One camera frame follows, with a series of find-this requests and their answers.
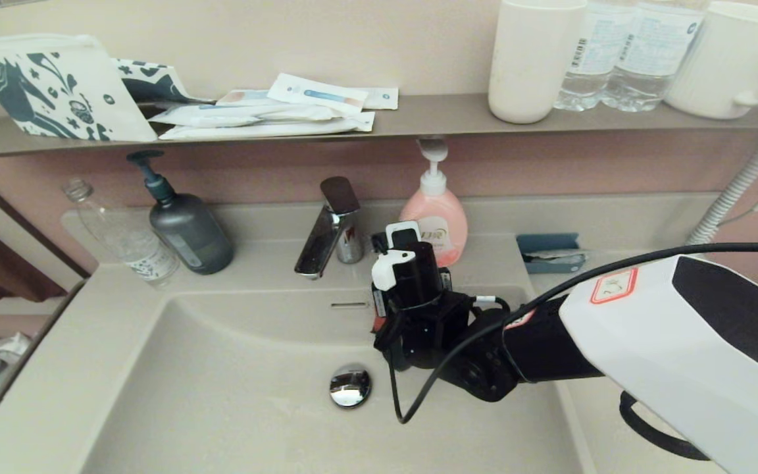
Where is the wide flat white sachet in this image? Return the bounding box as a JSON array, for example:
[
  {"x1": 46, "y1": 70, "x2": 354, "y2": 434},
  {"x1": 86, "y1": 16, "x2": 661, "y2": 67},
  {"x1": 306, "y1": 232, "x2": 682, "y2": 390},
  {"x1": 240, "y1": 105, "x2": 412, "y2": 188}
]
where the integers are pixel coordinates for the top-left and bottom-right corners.
[{"x1": 157, "y1": 111, "x2": 376, "y2": 140}]

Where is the dark grey pump bottle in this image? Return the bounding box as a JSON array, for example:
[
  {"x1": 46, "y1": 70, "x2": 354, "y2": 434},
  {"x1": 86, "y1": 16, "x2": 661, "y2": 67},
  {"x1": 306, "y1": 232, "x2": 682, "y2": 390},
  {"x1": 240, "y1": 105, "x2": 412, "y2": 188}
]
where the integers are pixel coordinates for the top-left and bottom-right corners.
[{"x1": 126, "y1": 151, "x2": 235, "y2": 276}]

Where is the black and white wrist camera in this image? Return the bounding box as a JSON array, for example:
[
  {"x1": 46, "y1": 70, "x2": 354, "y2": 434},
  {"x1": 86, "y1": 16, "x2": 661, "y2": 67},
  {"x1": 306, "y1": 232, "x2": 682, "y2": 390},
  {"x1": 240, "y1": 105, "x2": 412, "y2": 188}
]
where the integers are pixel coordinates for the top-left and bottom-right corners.
[{"x1": 370, "y1": 221, "x2": 453, "y2": 311}]

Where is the grey wall shelf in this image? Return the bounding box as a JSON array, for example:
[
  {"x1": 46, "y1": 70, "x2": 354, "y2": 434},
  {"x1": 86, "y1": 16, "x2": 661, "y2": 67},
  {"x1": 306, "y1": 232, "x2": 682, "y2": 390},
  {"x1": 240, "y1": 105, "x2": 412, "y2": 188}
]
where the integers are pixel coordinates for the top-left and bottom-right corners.
[{"x1": 0, "y1": 93, "x2": 758, "y2": 161}]

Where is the peach and blue sachet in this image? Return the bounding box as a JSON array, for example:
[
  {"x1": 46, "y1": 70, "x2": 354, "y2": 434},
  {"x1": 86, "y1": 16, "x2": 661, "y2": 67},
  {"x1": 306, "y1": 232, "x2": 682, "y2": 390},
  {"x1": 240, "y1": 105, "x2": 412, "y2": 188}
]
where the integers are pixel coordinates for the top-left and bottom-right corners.
[{"x1": 216, "y1": 89, "x2": 281, "y2": 107}]

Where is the small blue-print pouch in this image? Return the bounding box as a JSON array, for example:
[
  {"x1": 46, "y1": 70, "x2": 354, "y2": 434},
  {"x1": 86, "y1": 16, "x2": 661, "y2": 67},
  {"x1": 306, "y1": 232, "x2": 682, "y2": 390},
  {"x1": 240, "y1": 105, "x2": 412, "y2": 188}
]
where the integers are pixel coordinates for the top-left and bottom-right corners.
[{"x1": 109, "y1": 58, "x2": 215, "y2": 106}]

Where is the white coiled cord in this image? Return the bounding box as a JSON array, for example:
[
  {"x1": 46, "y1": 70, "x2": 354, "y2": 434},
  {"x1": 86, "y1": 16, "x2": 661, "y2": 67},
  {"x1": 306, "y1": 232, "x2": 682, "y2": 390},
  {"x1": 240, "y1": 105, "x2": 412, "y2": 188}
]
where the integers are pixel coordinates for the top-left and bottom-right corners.
[{"x1": 685, "y1": 135, "x2": 758, "y2": 246}]

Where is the small blue tray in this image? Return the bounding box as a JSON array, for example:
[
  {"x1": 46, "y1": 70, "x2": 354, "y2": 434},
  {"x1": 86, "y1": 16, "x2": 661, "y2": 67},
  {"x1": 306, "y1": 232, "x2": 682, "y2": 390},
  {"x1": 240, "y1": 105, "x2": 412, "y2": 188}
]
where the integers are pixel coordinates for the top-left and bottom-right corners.
[{"x1": 517, "y1": 232, "x2": 586, "y2": 275}]

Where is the small white sachet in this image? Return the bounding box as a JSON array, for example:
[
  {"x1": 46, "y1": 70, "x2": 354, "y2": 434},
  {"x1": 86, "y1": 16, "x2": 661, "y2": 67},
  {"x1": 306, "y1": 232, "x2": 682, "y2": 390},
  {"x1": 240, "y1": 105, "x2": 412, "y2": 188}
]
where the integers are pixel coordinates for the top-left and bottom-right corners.
[{"x1": 353, "y1": 87, "x2": 399, "y2": 111}]

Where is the white plastic tumbler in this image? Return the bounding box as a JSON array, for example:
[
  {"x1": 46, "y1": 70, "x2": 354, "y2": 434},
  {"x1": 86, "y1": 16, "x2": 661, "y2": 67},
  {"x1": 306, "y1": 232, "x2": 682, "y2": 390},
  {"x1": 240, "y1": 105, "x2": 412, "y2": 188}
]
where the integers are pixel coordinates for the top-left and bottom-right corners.
[{"x1": 487, "y1": 0, "x2": 587, "y2": 124}]

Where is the brown hanging towel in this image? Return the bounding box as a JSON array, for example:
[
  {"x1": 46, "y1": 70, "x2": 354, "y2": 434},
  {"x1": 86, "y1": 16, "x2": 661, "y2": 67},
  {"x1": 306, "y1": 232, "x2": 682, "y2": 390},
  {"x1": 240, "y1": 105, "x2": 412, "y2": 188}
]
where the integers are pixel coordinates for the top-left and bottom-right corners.
[{"x1": 0, "y1": 230, "x2": 67, "y2": 303}]

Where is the pink soap pump bottle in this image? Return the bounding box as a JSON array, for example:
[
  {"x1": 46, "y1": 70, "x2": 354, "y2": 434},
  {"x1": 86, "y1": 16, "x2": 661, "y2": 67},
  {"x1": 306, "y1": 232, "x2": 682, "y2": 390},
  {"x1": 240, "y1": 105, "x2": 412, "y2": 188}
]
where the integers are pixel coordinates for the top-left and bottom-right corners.
[{"x1": 399, "y1": 140, "x2": 469, "y2": 268}]

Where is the large white blue-print pouch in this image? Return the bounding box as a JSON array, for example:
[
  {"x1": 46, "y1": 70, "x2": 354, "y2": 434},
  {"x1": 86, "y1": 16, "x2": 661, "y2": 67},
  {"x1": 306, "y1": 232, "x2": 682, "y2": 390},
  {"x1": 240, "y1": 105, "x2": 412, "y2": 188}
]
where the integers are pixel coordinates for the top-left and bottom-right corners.
[{"x1": 0, "y1": 34, "x2": 158, "y2": 144}]

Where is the clear labelled water bottle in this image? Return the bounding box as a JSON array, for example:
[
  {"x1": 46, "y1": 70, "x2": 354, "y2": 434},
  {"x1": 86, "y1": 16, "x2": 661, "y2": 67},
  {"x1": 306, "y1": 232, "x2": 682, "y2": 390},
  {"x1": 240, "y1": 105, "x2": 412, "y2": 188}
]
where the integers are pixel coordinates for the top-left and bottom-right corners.
[
  {"x1": 553, "y1": 0, "x2": 636, "y2": 111},
  {"x1": 601, "y1": 0, "x2": 709, "y2": 112}
]

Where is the chrome drain stopper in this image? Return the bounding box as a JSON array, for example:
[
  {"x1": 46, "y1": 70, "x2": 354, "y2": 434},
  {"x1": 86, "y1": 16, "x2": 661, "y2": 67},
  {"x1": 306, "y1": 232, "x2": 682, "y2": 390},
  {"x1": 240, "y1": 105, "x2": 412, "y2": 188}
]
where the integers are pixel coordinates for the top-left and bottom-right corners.
[{"x1": 328, "y1": 364, "x2": 372, "y2": 409}]

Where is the black cable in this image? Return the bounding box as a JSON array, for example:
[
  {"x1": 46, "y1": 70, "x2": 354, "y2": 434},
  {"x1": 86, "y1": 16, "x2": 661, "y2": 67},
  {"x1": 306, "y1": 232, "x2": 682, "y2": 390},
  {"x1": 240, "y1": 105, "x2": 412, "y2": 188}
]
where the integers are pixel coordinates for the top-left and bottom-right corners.
[{"x1": 387, "y1": 242, "x2": 758, "y2": 461}]

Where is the long white sachet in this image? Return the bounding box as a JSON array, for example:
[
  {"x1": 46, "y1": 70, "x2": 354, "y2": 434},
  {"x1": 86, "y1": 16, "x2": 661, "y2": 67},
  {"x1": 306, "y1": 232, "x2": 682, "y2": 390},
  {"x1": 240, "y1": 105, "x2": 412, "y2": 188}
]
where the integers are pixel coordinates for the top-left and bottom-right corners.
[{"x1": 149, "y1": 103, "x2": 347, "y2": 127}]

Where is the white ribbed mug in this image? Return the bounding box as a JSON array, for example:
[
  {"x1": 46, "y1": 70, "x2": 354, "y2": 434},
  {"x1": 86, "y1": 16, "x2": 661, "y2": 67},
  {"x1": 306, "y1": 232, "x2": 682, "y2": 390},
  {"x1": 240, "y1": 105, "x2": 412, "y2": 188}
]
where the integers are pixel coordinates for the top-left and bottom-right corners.
[{"x1": 663, "y1": 0, "x2": 758, "y2": 120}]

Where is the chrome faucet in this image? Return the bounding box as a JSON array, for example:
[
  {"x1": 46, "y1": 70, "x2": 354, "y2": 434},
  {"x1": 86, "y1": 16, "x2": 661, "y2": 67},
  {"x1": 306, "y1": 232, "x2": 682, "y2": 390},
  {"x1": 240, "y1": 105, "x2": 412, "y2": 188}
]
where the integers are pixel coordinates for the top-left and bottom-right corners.
[{"x1": 294, "y1": 176, "x2": 365, "y2": 280}]

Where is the empty clear plastic bottle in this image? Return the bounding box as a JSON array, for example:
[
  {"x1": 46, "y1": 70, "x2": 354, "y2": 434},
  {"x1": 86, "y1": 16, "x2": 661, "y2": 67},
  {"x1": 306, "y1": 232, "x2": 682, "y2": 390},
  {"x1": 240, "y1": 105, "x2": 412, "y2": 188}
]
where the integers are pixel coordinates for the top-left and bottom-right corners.
[{"x1": 62, "y1": 179, "x2": 181, "y2": 290}]

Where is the beige sink basin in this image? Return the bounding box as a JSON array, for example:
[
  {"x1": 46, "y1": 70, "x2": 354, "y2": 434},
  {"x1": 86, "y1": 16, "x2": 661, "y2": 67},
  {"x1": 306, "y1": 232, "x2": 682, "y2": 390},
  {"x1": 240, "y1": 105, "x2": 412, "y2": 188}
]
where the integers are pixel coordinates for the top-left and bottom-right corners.
[{"x1": 80, "y1": 284, "x2": 594, "y2": 474}]

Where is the thin white wrapped item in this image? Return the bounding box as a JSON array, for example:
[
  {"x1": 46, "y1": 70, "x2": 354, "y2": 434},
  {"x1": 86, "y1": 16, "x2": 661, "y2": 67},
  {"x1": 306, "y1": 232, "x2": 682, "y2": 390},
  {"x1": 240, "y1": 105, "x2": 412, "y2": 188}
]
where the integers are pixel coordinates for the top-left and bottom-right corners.
[{"x1": 529, "y1": 249, "x2": 607, "y2": 264}]

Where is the white sachet with blue stripe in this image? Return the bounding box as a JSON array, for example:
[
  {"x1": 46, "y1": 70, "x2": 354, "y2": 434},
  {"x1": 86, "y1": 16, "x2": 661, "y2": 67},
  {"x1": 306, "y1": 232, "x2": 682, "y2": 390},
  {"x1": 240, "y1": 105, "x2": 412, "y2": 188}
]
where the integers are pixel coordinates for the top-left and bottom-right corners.
[{"x1": 266, "y1": 72, "x2": 369, "y2": 114}]

